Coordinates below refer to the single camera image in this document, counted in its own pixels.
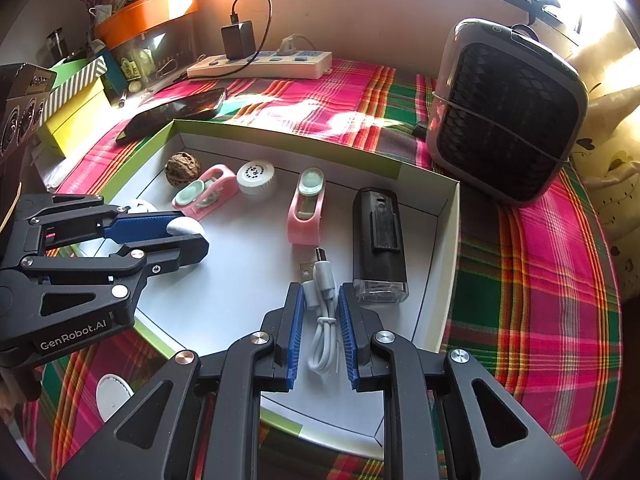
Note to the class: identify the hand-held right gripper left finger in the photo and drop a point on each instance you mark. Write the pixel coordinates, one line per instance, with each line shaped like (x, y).
(295, 335)

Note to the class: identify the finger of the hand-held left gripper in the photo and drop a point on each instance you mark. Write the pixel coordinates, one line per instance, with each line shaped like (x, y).
(140, 225)
(170, 255)

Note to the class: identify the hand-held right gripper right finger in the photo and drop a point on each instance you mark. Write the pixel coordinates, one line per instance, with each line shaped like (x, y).
(350, 335)

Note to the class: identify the white dome plug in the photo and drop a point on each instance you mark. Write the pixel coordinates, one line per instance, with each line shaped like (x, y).
(185, 226)

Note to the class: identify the green and white cardboard box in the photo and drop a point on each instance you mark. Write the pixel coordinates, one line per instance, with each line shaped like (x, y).
(240, 270)

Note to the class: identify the white round container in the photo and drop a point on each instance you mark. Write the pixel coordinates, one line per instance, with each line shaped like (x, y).
(256, 177)

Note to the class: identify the person's left hand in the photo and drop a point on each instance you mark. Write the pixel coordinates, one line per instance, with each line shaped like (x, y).
(15, 387)

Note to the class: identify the brown walnut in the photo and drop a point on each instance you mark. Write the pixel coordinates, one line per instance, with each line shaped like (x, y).
(182, 170)

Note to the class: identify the white round disc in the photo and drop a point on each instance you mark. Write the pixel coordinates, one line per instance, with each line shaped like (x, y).
(112, 395)

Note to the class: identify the black bike light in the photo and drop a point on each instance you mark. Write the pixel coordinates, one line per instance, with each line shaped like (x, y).
(377, 240)

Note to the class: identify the black smartphone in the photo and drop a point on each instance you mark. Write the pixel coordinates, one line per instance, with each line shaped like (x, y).
(175, 110)

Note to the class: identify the yellow box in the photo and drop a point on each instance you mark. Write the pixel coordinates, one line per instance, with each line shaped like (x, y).
(75, 120)

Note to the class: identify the striped box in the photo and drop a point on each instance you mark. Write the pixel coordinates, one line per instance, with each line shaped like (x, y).
(75, 82)

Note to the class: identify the clear plastic container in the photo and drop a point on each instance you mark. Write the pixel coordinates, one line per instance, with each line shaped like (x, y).
(150, 55)

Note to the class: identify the plaid tablecloth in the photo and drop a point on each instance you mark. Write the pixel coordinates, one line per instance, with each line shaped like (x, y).
(525, 285)

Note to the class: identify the glass jar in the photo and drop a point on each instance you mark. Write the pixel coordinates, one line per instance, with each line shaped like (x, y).
(55, 45)

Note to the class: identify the white power strip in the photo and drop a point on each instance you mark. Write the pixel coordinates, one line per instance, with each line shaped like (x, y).
(260, 62)

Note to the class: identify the black charger adapter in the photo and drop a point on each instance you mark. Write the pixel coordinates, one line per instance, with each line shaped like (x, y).
(239, 40)

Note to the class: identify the orange box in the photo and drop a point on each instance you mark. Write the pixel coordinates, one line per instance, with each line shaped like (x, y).
(145, 12)

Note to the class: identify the grey desktop fan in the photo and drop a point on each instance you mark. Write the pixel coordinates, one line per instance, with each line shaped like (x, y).
(505, 115)

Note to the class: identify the cream heart print curtain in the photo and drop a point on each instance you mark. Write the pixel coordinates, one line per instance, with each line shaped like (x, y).
(610, 160)

